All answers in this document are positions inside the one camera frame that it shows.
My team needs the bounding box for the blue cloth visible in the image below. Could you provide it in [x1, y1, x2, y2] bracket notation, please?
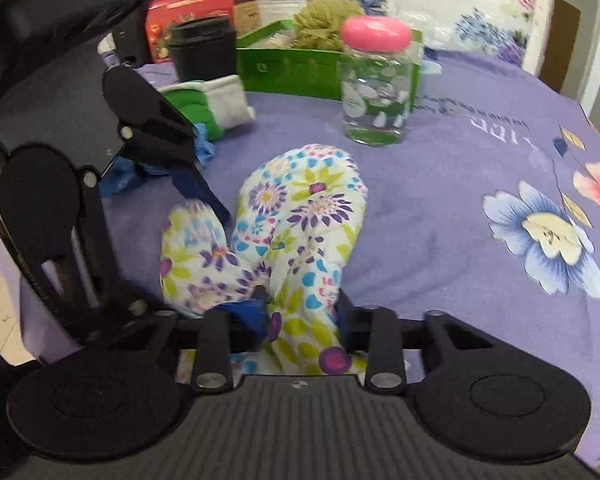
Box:
[99, 122, 215, 198]

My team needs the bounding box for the green white oven mitt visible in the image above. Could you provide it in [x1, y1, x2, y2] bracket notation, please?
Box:
[159, 75, 257, 142]

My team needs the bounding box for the floral oven mitt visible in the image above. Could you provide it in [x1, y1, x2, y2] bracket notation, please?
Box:
[160, 144, 367, 378]

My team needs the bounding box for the olive green mesh sponge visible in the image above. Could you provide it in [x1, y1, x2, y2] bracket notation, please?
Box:
[292, 0, 364, 51]

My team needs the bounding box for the black coffee cup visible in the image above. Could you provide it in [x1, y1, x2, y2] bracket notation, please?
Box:
[166, 16, 237, 81]

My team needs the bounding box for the green cardboard box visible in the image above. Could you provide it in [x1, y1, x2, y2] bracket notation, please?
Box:
[237, 21, 420, 111]

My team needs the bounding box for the purple floral table cloth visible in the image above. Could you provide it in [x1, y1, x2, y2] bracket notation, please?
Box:
[0, 49, 600, 466]

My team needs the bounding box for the brown cardboard box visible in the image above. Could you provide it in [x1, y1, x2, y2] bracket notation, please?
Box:
[233, 0, 261, 37]

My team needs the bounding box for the red cardboard box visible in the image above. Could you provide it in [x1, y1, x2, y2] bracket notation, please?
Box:
[145, 0, 234, 63]

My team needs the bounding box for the glass jar pink lid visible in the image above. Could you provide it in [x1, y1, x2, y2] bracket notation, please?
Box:
[340, 15, 412, 146]

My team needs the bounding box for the floral bedding package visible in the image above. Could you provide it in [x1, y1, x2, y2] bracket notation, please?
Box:
[386, 0, 553, 74]

